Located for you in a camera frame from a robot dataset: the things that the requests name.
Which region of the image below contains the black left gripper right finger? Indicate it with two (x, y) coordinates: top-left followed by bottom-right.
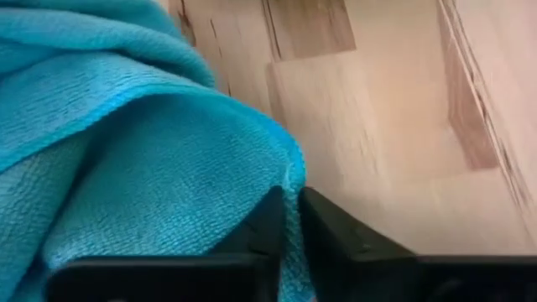
(298, 186), (417, 302)

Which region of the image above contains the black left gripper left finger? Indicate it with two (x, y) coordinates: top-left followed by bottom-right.
(208, 185), (289, 302)

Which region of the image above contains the blue microfiber towel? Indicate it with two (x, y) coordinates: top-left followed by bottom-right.
(0, 0), (316, 302)

